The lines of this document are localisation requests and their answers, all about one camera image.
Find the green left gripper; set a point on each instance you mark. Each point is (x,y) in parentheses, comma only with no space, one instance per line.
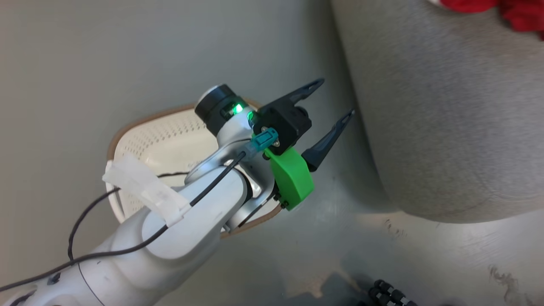
(293,178)

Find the red and white jersey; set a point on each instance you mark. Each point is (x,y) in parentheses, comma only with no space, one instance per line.
(522,15)

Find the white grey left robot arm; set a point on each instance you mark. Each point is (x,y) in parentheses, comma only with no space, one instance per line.
(191,229)

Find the grey fabric sofa seat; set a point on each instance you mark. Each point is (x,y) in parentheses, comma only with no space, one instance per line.
(446,119)

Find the beige perforated plastic laundry basket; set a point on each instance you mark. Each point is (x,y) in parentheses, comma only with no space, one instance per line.
(170,136)

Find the white tape strip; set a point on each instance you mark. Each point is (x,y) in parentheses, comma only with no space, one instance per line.
(144,187)

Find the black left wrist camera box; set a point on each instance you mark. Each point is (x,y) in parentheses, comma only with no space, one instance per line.
(287,121)

